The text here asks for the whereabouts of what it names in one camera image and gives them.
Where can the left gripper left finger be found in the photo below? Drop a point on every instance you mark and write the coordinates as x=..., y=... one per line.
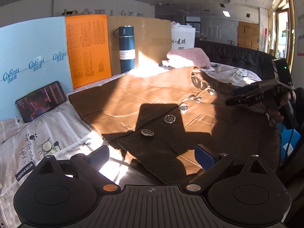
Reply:
x=88, y=167

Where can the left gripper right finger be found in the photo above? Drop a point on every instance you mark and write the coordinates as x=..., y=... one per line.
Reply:
x=213, y=165

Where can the brown leather vest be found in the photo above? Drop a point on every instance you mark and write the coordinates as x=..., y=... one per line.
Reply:
x=159, y=120

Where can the person right hand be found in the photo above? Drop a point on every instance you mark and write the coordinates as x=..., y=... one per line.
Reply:
x=278, y=114

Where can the black leather sofa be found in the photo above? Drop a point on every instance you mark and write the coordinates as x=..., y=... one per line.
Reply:
x=257, y=61

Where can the cartoon print bed sheet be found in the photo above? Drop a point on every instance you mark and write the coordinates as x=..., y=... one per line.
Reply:
x=62, y=133

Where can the blue plastic bag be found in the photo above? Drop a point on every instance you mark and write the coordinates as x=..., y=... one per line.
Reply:
x=289, y=140

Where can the stacked cardboard boxes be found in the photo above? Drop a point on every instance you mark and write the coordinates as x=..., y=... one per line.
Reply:
x=248, y=35

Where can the smartphone with lit screen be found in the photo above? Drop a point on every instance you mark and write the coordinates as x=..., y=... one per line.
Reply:
x=37, y=103

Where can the pink knitted sweater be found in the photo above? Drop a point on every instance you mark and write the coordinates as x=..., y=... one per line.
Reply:
x=190, y=57

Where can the white shopping bag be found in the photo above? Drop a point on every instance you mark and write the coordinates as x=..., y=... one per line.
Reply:
x=183, y=36

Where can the orange box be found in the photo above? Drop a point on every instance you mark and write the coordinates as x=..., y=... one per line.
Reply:
x=88, y=48

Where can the blue thermos bottle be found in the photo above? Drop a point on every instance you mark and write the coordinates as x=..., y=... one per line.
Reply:
x=125, y=35

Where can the large cardboard box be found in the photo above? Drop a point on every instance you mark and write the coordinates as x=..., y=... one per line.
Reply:
x=153, y=40

